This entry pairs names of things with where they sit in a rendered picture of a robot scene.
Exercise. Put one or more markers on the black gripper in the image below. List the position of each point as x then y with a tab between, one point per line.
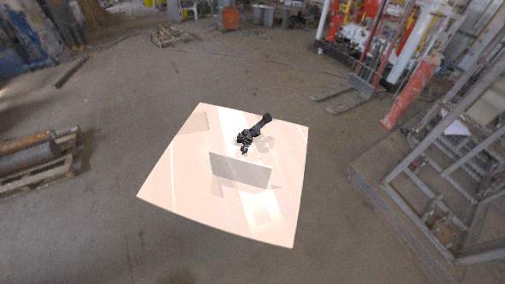
247	142

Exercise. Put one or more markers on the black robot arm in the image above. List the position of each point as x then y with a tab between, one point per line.
255	130

